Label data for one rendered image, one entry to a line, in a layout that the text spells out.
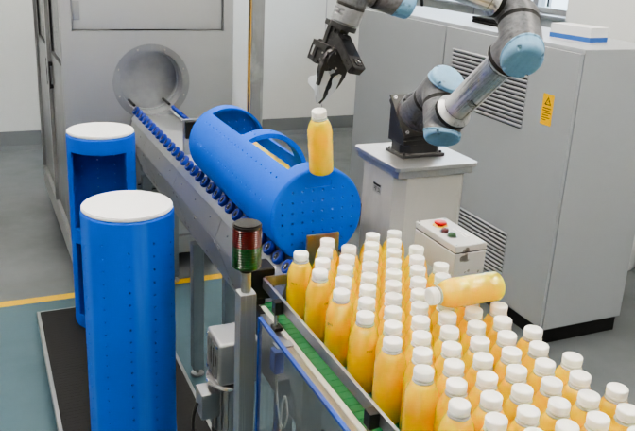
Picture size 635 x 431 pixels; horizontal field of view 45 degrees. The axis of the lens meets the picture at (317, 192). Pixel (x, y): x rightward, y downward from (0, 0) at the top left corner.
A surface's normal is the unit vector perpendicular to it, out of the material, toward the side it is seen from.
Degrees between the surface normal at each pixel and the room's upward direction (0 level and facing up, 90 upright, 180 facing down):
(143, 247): 90
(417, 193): 90
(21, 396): 0
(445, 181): 90
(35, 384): 0
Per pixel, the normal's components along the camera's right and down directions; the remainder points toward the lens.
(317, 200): 0.41, 0.30
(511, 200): -0.91, 0.08
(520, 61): 0.01, 0.81
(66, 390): 0.05, -0.95
